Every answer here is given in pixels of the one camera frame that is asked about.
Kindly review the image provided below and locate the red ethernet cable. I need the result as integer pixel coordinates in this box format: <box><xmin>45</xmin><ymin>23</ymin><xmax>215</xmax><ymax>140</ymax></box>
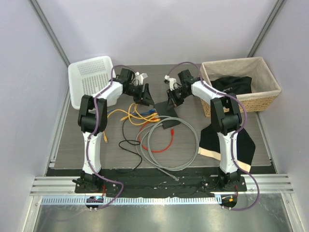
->
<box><xmin>140</xmin><ymin>120</ymin><xmax>175</xmax><ymax>153</ymax></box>

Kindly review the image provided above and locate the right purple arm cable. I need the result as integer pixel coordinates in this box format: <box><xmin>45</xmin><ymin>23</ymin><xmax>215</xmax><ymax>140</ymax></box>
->
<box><xmin>167</xmin><ymin>61</ymin><xmax>260</xmax><ymax>211</ymax></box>

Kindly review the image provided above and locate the white perforated plastic basket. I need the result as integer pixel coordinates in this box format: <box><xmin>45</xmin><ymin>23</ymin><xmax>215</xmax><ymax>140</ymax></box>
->
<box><xmin>68</xmin><ymin>56</ymin><xmax>115</xmax><ymax>110</ymax></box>

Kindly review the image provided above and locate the black cloth in basket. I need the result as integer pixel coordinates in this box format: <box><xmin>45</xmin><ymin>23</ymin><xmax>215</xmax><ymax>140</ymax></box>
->
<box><xmin>211</xmin><ymin>76</ymin><xmax>252</xmax><ymax>95</ymax></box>

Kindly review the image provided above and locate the black power cable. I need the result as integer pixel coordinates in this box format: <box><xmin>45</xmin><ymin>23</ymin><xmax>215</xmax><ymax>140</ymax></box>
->
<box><xmin>115</xmin><ymin>118</ymin><xmax>143</xmax><ymax>174</ymax></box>

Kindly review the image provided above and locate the grey ethernet cable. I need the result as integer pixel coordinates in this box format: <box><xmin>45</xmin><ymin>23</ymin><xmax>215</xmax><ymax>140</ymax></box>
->
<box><xmin>136</xmin><ymin>116</ymin><xmax>200</xmax><ymax>182</ymax></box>

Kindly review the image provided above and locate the short yellow ethernet cable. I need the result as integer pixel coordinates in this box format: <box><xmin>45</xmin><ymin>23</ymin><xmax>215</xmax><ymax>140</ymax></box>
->
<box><xmin>120</xmin><ymin>103</ymin><xmax>160</xmax><ymax>126</ymax></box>

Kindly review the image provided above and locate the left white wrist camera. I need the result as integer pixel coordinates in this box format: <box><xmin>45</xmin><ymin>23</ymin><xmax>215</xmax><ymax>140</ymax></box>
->
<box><xmin>134</xmin><ymin>72</ymin><xmax>148</xmax><ymax>85</ymax></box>

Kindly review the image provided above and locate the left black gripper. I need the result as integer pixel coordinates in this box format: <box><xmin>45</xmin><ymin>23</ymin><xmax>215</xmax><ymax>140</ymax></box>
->
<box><xmin>125</xmin><ymin>84</ymin><xmax>155</xmax><ymax>106</ymax></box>

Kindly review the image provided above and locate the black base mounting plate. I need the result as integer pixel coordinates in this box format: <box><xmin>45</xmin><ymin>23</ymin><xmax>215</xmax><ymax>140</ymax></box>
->
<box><xmin>74</xmin><ymin>174</ymin><xmax>247</xmax><ymax>194</ymax></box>

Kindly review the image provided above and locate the black cloth with beige stripe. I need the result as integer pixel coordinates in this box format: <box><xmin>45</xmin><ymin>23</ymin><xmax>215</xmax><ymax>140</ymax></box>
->
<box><xmin>198</xmin><ymin>126</ymin><xmax>255</xmax><ymax>174</ymax></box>

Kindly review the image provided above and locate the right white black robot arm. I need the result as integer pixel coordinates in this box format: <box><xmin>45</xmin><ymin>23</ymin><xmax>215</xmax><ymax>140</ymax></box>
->
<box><xmin>164</xmin><ymin>70</ymin><xmax>242</xmax><ymax>191</ymax></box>

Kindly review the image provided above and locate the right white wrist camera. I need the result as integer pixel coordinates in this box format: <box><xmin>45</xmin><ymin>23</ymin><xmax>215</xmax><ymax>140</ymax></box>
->
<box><xmin>164</xmin><ymin>75</ymin><xmax>179</xmax><ymax>90</ymax></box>

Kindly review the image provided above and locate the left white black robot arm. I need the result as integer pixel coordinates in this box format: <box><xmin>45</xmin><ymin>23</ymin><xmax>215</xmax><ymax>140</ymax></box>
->
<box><xmin>73</xmin><ymin>66</ymin><xmax>154</xmax><ymax>193</ymax></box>

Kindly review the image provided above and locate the wicker basket with liner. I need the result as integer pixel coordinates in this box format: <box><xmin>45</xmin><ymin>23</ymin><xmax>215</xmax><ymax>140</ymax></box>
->
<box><xmin>200</xmin><ymin>57</ymin><xmax>281</xmax><ymax>112</ymax></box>

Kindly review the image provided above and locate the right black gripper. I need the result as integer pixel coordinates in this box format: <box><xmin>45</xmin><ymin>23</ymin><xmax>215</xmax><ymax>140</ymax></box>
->
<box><xmin>167</xmin><ymin>87</ymin><xmax>190</xmax><ymax>111</ymax></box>

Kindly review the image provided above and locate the aluminium frame rail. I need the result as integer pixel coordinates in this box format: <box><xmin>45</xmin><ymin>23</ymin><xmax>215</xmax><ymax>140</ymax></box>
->
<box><xmin>30</xmin><ymin>174</ymin><xmax>294</xmax><ymax>205</ymax></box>

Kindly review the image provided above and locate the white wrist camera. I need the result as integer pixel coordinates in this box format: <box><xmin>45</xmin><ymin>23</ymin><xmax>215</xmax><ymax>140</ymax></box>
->
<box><xmin>134</xmin><ymin>72</ymin><xmax>148</xmax><ymax>85</ymax></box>
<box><xmin>164</xmin><ymin>75</ymin><xmax>179</xmax><ymax>90</ymax></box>

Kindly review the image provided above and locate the blue ethernet cable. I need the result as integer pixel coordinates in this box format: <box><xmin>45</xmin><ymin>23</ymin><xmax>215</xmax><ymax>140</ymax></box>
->
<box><xmin>107</xmin><ymin>108</ymin><xmax>157</xmax><ymax>119</ymax></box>

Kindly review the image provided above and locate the long yellow ethernet cable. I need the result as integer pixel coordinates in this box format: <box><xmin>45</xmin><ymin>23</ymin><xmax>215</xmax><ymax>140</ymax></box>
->
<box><xmin>103</xmin><ymin>102</ymin><xmax>160</xmax><ymax>144</ymax></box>

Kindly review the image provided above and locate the black network switch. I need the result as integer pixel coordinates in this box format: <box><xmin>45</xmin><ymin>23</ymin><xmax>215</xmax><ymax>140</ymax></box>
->
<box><xmin>154</xmin><ymin>101</ymin><xmax>180</xmax><ymax>130</ymax></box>

